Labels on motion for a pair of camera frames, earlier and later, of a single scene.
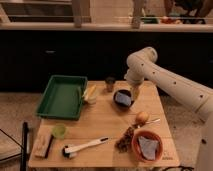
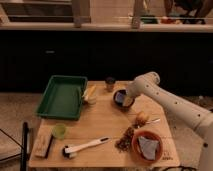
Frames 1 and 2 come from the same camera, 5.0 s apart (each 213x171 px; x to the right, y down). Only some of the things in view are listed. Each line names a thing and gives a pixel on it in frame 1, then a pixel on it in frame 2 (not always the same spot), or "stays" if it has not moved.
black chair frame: [23, 147] stays
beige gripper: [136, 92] -> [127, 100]
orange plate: [137, 150] stays
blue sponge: [123, 98] stays
